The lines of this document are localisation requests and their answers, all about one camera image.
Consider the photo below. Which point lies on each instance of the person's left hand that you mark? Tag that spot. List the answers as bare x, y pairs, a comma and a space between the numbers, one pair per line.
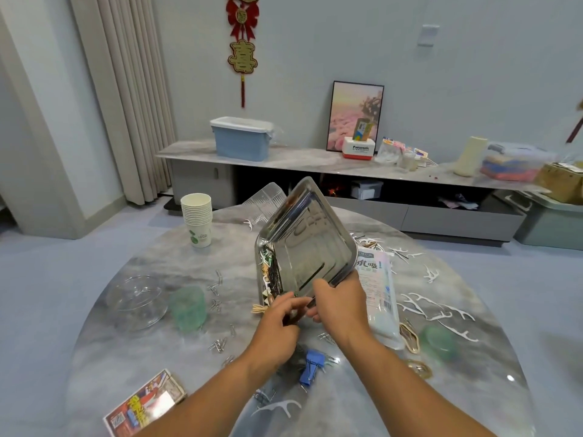
273, 334

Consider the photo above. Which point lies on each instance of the person's right hand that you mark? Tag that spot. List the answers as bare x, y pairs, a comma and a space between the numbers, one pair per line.
344, 316

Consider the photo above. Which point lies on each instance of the clear printed plastic bag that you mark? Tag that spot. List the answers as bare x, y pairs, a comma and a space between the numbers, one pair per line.
378, 291

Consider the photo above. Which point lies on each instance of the pile of floss picks and clips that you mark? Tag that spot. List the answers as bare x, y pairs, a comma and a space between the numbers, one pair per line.
311, 367

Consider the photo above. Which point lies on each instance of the metal tray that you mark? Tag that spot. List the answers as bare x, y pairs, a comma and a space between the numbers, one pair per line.
310, 236

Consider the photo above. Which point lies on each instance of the translucent green plastic cup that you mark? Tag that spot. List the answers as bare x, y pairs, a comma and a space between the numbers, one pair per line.
189, 307

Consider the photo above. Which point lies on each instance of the clear ribbed organizer box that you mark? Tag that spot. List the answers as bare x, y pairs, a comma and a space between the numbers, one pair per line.
264, 203

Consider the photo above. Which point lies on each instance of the group of white paper cups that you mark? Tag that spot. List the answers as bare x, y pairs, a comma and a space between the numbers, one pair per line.
197, 218

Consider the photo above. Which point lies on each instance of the clear round plastic bowl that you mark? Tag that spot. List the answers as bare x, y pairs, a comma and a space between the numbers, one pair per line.
137, 300

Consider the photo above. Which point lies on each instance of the colourful matchbox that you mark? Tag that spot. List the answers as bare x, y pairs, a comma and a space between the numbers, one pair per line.
144, 403

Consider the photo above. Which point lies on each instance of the person's left forearm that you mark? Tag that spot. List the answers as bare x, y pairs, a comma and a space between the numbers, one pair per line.
214, 400

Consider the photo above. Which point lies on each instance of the person's right forearm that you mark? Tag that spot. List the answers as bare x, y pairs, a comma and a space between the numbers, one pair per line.
410, 396

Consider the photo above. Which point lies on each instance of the white floss pick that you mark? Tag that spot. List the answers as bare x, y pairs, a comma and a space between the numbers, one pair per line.
428, 306
278, 408
460, 334

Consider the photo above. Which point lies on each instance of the pale green plastic lid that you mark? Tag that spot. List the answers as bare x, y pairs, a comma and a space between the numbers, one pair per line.
440, 343

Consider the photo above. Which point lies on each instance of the white box in cabinet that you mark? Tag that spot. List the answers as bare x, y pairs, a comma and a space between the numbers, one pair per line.
367, 190

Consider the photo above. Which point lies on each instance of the loose papers in cabinet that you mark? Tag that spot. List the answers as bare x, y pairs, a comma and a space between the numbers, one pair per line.
458, 203

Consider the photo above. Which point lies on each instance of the grey cabinet with marble top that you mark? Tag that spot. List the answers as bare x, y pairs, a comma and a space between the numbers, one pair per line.
301, 157

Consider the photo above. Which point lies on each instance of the white and red small box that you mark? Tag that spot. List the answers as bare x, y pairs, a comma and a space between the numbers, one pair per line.
359, 149

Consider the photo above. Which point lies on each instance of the clear bag of snacks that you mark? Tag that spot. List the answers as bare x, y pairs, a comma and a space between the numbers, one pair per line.
390, 152

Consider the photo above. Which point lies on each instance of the colourful small packet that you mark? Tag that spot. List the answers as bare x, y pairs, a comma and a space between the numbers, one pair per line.
420, 154

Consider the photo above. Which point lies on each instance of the small colourful box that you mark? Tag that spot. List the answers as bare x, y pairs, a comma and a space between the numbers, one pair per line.
363, 129

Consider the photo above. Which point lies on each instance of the blue storage box white lid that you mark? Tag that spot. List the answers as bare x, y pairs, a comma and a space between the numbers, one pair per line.
241, 141

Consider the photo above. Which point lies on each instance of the cream paper roll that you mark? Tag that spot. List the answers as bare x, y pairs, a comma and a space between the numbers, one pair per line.
471, 156

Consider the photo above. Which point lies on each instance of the framed pink picture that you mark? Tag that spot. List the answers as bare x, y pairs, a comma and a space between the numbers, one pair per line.
346, 109

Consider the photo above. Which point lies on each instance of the grey green storage bin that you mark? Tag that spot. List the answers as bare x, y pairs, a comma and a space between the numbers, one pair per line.
551, 224

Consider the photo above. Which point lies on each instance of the clear storage box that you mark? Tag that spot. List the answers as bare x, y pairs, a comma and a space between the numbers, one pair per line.
516, 164

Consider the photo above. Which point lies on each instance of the cardboard box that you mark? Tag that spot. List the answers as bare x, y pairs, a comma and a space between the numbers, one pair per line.
560, 184

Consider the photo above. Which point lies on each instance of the beige curtain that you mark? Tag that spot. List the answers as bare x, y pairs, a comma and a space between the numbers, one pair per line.
127, 86

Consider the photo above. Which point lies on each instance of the white wall switch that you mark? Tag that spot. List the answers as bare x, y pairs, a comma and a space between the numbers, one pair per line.
428, 35

